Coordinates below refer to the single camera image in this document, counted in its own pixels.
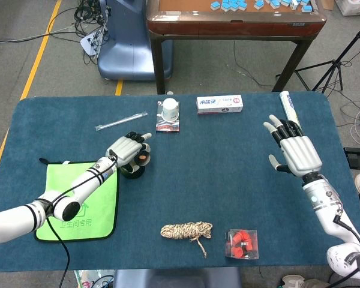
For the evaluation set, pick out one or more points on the black foot pedal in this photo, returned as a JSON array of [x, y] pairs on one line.
[[357, 159]]

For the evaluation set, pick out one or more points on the white toothpaste box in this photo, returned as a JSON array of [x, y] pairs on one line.
[[219, 105]]

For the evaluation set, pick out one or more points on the cardboard box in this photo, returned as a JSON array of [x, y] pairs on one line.
[[327, 3]]

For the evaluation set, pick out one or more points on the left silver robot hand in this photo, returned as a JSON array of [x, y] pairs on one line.
[[124, 150]]

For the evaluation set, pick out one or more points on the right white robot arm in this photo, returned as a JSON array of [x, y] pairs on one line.
[[324, 198]]

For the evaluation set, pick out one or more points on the white face-up mahjong tile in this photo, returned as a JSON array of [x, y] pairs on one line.
[[294, 4]]

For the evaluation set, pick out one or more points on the black cast iron teapot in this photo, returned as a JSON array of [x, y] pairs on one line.
[[135, 175]]

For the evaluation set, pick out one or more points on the black teapot lid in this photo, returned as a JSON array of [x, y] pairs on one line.
[[145, 151]]

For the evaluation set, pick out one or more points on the clear box of red caps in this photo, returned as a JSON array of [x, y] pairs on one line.
[[241, 243]]

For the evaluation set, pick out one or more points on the blue mahjong tile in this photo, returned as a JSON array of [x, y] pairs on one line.
[[258, 4], [234, 5], [306, 8], [226, 5], [216, 5], [243, 4]]

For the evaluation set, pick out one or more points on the white sneaker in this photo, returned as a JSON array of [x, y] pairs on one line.
[[292, 282]]

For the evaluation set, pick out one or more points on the white wrapped roll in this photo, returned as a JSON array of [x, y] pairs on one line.
[[288, 105]]

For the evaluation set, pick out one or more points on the white storage box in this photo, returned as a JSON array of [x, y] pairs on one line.
[[354, 7]]

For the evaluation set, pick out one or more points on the straw in clear wrapper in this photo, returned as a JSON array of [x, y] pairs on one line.
[[121, 120]]

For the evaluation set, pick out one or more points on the blue felt table mat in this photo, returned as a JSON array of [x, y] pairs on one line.
[[213, 165]]

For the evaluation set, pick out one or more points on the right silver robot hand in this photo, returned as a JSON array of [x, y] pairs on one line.
[[301, 156]]

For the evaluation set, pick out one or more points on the black tripod stand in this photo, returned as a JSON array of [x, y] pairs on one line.
[[334, 64]]

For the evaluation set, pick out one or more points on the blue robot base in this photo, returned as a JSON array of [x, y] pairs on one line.
[[129, 45]]

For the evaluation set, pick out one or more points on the brown mahjong table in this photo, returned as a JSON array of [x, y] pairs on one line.
[[228, 27]]

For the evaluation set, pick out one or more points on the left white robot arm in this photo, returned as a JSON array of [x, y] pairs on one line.
[[84, 180]]

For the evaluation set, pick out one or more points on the printed plastic bag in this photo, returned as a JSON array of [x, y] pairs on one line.
[[84, 279]]

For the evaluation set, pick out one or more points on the white paper cup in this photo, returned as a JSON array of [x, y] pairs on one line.
[[170, 109]]

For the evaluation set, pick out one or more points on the green cleaning cloth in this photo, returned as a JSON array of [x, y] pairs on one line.
[[102, 216]]

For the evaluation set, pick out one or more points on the blue robot chest base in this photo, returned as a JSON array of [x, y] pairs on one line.
[[177, 279]]

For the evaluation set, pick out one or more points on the white power strip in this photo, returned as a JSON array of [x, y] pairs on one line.
[[88, 45]]

